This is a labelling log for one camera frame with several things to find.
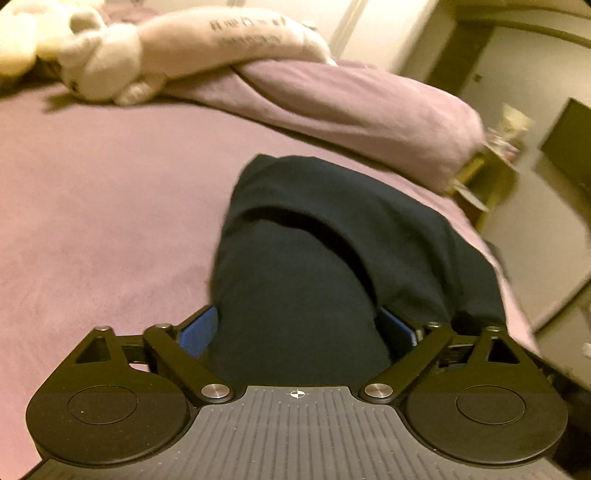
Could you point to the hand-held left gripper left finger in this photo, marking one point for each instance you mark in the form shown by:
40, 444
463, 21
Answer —
198, 334

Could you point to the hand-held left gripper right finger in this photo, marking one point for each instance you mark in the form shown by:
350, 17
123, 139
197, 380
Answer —
397, 327

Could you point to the navy zip jacket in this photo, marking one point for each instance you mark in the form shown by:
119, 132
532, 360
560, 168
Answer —
300, 258

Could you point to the wooden nightstand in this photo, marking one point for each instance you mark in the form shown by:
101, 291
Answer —
485, 184

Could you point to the pink pillow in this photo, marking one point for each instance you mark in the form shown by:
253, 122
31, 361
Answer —
369, 110

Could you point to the white container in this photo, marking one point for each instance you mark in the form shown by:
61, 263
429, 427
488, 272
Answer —
515, 121

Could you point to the black screen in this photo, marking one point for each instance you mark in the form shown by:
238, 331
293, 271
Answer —
570, 143

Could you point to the grey door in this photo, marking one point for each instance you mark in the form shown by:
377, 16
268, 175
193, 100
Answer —
521, 69

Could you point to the long pale pink plush toy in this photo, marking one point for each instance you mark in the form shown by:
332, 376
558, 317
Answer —
207, 41

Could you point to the white wardrobe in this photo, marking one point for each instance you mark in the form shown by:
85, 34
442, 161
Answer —
383, 27

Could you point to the cream plush toy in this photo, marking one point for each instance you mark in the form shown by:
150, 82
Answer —
18, 46

